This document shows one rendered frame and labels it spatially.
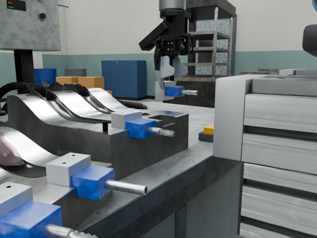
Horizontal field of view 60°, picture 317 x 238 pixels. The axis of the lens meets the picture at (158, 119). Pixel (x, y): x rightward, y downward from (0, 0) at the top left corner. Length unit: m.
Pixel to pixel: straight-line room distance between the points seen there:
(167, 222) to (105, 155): 0.24
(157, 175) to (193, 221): 0.27
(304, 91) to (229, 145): 0.09
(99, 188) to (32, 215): 0.10
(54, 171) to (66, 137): 0.21
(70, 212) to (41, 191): 0.04
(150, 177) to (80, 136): 0.15
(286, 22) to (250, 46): 0.89
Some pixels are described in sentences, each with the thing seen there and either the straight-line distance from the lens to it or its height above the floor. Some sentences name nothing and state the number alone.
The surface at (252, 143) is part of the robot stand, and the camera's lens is 0.31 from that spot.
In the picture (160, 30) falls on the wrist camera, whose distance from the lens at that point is 0.81.
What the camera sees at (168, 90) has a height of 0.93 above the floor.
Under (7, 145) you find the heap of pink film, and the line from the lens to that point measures 0.49.
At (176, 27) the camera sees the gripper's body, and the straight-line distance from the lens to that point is 0.79.
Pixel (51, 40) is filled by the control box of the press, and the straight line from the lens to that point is 1.43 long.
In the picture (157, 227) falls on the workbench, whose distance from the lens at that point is 0.63.
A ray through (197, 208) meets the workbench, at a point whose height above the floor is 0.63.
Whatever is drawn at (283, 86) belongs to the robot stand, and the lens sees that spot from 0.31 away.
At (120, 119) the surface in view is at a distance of 0.52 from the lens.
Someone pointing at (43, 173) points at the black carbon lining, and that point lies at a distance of 0.45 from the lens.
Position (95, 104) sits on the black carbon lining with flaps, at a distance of 0.78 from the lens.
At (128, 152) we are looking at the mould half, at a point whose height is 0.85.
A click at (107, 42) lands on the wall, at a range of 8.83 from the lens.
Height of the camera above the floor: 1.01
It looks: 11 degrees down
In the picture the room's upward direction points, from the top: straight up
